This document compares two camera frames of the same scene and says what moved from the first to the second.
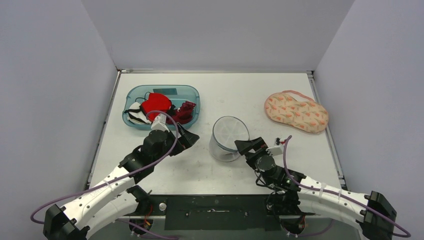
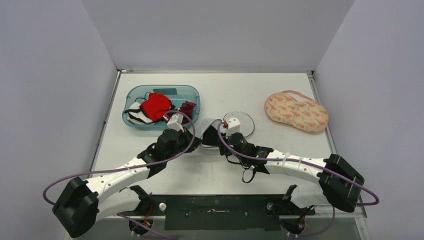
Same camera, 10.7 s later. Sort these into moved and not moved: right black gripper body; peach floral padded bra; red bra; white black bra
Moved: right black gripper body
Not moved: red bra; peach floral padded bra; white black bra
